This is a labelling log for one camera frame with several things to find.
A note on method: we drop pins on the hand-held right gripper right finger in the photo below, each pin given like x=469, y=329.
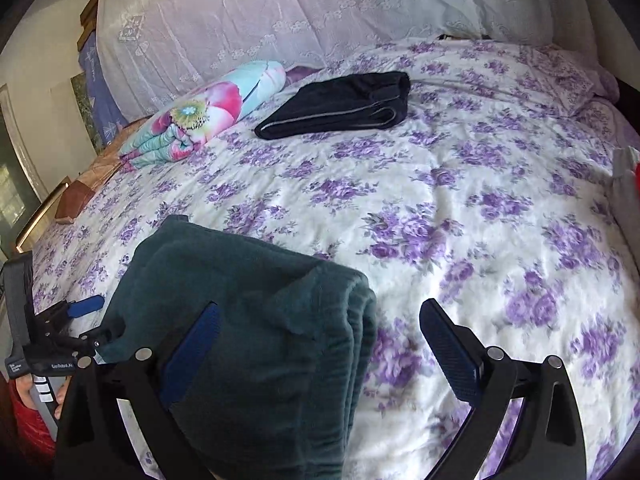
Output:
x=447, y=352

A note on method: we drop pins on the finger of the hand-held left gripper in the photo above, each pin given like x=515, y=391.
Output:
x=86, y=307
x=102, y=335

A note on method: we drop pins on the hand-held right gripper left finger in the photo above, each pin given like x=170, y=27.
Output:
x=192, y=352

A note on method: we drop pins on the teal green pants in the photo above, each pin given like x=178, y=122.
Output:
x=260, y=340

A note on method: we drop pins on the person's red-sleeved left forearm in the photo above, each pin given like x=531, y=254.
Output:
x=32, y=427

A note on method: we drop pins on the folded navy pants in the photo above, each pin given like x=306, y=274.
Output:
x=340, y=105

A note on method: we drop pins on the person's left hand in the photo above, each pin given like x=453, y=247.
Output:
x=25, y=392

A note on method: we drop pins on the brown wooden box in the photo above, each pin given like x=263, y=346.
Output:
x=75, y=201

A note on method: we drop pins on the window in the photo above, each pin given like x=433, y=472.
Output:
x=12, y=180

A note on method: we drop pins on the purple floral bed sheet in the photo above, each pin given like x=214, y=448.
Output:
x=450, y=220

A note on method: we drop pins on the tan under blanket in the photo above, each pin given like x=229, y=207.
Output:
x=102, y=170

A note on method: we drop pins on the blue floral cloth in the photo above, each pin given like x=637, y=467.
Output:
x=97, y=90

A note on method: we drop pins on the folded colourful floral quilt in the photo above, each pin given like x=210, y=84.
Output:
x=200, y=110

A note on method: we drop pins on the grey cloth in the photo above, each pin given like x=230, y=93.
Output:
x=625, y=195

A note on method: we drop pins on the wooden headboard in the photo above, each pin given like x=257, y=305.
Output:
x=90, y=10

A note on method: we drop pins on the dark purple cloth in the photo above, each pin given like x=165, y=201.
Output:
x=302, y=74

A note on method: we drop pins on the purple floral pillow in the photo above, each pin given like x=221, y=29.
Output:
x=575, y=77

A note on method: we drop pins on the white lace cover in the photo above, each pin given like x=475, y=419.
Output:
x=280, y=15

